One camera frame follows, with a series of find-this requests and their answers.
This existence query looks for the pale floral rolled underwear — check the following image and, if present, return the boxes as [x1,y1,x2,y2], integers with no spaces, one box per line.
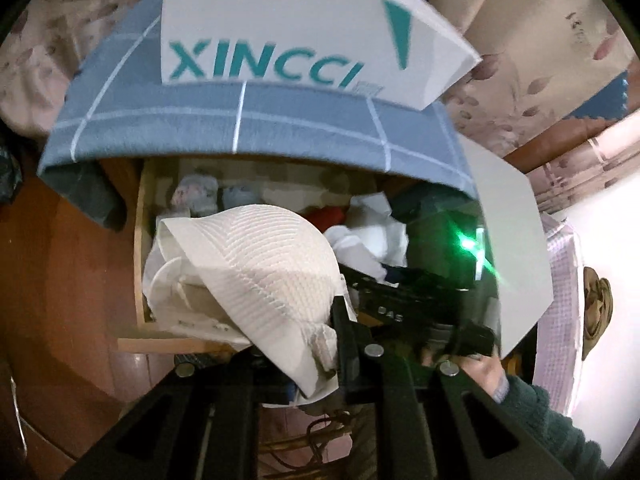
[170,175,221,217]

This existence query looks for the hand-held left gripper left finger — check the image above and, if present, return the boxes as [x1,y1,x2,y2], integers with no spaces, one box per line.
[60,349,293,480]

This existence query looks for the blue foam mat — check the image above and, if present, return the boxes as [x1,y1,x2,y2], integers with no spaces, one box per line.
[564,70,632,122]

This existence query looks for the pink checked cloth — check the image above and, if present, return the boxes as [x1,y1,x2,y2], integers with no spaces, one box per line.
[531,214,587,417]

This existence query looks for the brown cloth bundle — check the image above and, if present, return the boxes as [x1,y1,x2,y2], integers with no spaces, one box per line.
[581,266,614,362]

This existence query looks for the light blue knitted sock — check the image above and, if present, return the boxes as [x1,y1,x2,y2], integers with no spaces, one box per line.
[222,185,262,209]

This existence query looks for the white board panel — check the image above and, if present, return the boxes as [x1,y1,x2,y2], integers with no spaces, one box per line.
[457,132,556,359]

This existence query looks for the person's right hand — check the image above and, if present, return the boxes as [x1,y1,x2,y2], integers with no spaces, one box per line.
[456,351,511,404]

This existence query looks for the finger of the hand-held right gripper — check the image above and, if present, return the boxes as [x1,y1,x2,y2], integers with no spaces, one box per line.
[356,292,428,333]
[341,264,418,295]

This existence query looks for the brown cord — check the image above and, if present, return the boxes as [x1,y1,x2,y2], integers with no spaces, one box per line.
[260,409,362,467]

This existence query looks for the floral beige bedding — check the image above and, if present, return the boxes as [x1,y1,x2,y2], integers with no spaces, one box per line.
[0,0,168,138]
[430,0,640,213]

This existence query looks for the white ribbed bucket hat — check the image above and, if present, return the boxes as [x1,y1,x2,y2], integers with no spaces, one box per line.
[142,204,361,403]

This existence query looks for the wooden drawer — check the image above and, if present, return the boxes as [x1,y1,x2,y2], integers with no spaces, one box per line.
[117,157,481,357]

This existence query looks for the white box with teal print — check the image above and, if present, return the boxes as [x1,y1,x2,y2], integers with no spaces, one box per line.
[161,0,483,111]

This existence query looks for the red garment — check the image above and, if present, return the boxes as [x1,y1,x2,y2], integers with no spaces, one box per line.
[305,205,352,234]

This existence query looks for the white garment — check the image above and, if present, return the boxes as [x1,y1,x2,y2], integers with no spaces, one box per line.
[324,192,409,282]

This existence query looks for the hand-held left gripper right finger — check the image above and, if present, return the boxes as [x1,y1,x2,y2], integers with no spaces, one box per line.
[331,297,573,480]

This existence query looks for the blue checked bedsheet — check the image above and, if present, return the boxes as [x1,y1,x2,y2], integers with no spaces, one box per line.
[37,0,478,233]

